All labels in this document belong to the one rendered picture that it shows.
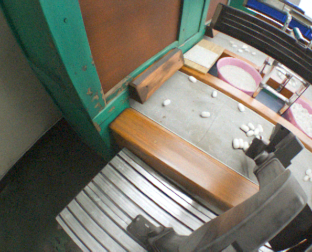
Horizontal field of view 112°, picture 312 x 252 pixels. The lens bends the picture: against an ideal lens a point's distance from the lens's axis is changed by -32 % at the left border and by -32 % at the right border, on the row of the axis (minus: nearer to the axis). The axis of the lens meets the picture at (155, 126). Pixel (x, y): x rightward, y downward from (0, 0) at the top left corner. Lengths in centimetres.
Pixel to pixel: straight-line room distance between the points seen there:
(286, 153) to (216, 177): 21
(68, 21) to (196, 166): 47
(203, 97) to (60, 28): 55
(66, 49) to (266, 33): 45
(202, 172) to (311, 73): 41
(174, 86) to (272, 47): 42
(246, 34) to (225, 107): 33
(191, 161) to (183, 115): 19
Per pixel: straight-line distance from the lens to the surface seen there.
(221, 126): 60
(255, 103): 74
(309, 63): 48
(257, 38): 45
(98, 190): 56
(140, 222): 52
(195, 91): 67
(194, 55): 82
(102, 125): 52
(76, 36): 33
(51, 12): 30
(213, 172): 48
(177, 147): 48
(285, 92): 104
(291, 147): 41
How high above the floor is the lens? 120
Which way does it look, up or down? 59 degrees down
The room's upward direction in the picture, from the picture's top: 3 degrees clockwise
